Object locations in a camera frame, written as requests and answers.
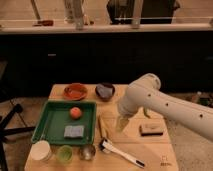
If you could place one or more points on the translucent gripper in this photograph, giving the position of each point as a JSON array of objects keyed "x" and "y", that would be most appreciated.
[{"x": 121, "y": 123}]

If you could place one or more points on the grey-blue sponge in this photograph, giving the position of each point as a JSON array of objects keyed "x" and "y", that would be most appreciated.
[{"x": 76, "y": 131}]

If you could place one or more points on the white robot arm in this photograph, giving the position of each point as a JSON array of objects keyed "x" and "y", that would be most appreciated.
[{"x": 144, "y": 92}]

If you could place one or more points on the green chili pepper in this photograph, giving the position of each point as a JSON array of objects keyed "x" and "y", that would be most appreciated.
[{"x": 145, "y": 111}]

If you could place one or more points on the dark bowl with cloth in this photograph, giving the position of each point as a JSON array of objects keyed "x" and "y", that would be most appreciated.
[{"x": 105, "y": 91}]

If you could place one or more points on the small metal cup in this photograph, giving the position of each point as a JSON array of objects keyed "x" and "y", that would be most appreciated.
[{"x": 87, "y": 152}]

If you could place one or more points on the orange peach fruit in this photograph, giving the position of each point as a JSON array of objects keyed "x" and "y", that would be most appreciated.
[{"x": 75, "y": 113}]

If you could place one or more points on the orange ceramic plate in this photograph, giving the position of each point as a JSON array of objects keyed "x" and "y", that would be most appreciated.
[{"x": 75, "y": 91}]

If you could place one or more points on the green plastic tray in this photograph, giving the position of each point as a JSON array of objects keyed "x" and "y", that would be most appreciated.
[{"x": 55, "y": 116}]

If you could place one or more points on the green plastic cup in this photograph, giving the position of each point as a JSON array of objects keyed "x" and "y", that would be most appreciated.
[{"x": 64, "y": 154}]

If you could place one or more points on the white plastic cup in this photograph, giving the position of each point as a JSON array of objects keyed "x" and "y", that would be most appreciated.
[{"x": 41, "y": 151}]

